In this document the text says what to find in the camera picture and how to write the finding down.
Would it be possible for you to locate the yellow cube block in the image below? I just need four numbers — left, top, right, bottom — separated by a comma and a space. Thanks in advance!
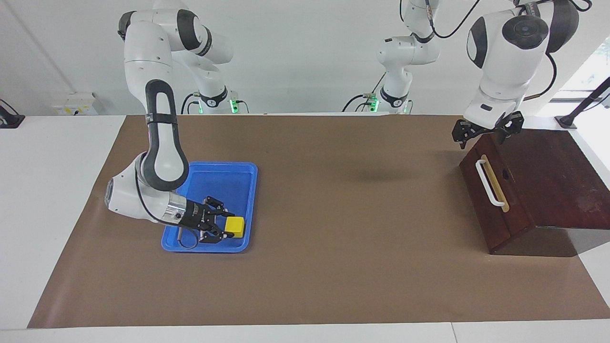
225, 217, 245, 238

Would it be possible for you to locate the dark brown wooden cabinet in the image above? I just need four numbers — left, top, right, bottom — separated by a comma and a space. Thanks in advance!
486, 127, 610, 258

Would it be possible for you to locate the white wall power outlet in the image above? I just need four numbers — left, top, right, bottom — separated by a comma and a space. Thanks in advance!
51, 93, 99, 116

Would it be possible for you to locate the white drawer handle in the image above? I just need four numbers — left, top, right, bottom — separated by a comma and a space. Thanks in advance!
475, 159, 506, 208

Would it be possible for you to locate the black base cable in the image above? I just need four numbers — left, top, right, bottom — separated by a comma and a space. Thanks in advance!
180, 92, 201, 115
342, 71, 386, 113

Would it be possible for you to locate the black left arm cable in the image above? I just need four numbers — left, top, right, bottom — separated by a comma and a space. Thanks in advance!
424, 0, 594, 101

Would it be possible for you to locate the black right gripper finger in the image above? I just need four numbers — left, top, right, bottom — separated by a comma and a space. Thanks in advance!
198, 224, 235, 245
204, 195, 236, 224

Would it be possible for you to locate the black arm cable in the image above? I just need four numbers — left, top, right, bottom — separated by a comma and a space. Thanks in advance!
424, 0, 594, 101
135, 164, 200, 252

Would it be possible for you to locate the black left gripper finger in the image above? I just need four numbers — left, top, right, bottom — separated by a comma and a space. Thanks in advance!
452, 119, 478, 150
496, 111, 525, 146

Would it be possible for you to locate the brown table mat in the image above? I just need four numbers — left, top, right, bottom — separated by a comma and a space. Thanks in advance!
27, 113, 610, 329

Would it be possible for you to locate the black clamp stand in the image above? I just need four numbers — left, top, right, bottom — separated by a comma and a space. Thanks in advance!
555, 76, 610, 130

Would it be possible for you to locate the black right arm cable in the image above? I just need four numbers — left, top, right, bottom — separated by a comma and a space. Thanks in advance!
135, 164, 200, 252

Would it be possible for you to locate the black table mount device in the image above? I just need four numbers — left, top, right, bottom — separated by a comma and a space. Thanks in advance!
0, 99, 25, 129

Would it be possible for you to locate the blue plastic tray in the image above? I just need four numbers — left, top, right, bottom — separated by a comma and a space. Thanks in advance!
161, 162, 258, 253

